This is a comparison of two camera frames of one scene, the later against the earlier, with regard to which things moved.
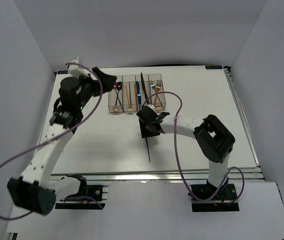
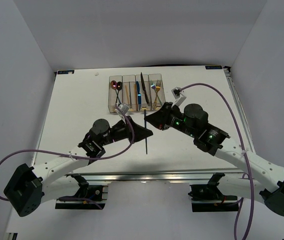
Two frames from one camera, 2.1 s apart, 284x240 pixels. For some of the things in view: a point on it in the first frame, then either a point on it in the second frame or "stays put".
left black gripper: [108, 80] to [140, 133]
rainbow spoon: [115, 86] stays put
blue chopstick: [129, 94] stays put
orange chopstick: [127, 93] stays put
